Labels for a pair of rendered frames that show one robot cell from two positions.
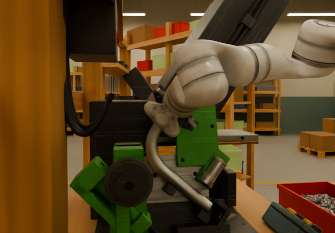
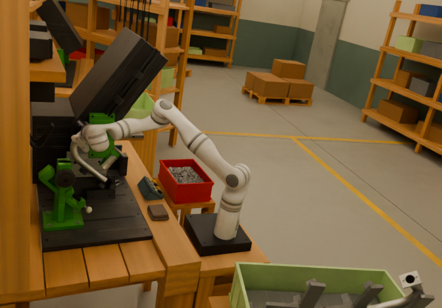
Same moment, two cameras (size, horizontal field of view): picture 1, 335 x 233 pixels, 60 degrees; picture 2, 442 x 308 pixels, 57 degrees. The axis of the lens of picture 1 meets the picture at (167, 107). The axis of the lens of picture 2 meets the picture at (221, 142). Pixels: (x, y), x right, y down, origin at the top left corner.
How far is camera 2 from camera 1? 1.23 m
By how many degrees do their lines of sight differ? 26
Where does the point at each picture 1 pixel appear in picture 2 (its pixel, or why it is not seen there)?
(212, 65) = (102, 138)
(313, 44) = (156, 115)
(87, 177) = (47, 176)
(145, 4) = not seen: outside the picture
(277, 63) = (133, 130)
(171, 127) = (85, 148)
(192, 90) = (93, 147)
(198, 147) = not seen: hidden behind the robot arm
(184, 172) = (93, 160)
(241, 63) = (116, 133)
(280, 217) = (145, 185)
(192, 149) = not seen: hidden behind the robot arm
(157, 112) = (78, 141)
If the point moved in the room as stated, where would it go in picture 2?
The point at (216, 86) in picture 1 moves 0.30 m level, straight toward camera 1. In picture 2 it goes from (102, 147) to (88, 183)
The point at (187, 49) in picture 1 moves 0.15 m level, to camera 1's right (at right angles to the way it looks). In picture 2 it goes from (92, 131) to (133, 133)
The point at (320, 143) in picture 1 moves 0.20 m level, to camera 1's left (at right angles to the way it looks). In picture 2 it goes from (262, 89) to (252, 87)
